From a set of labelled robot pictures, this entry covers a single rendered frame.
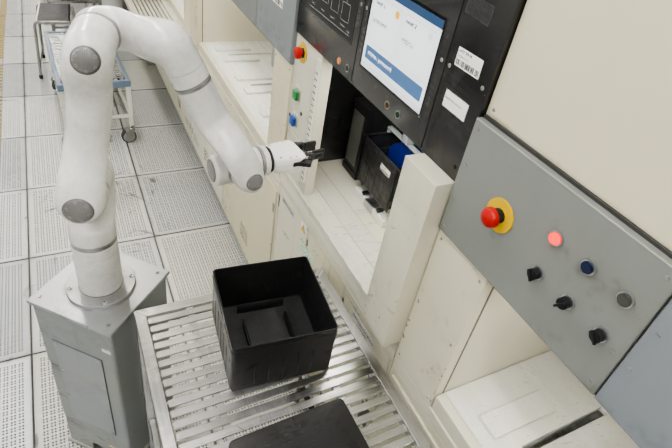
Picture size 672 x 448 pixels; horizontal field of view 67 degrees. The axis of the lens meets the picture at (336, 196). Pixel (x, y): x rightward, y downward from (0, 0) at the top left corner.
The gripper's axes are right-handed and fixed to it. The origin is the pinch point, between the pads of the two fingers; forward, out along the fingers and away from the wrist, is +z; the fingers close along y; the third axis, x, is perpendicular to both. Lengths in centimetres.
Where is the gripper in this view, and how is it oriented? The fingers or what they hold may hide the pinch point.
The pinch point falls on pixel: (313, 150)
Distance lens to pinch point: 150.3
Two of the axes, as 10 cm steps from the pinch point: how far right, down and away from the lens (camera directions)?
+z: 8.3, -2.2, 5.2
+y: 5.4, 5.6, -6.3
